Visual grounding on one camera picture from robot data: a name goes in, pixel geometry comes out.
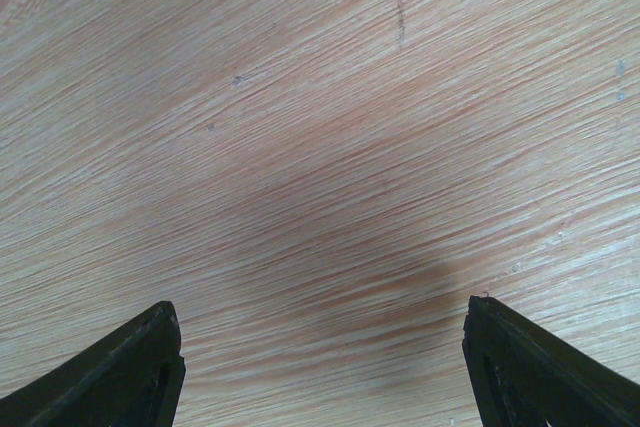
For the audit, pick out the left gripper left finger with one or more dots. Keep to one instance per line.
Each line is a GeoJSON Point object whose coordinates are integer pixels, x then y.
{"type": "Point", "coordinates": [131, 377]}

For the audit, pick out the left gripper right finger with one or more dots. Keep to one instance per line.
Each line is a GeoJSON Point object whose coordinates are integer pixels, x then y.
{"type": "Point", "coordinates": [522, 375]}

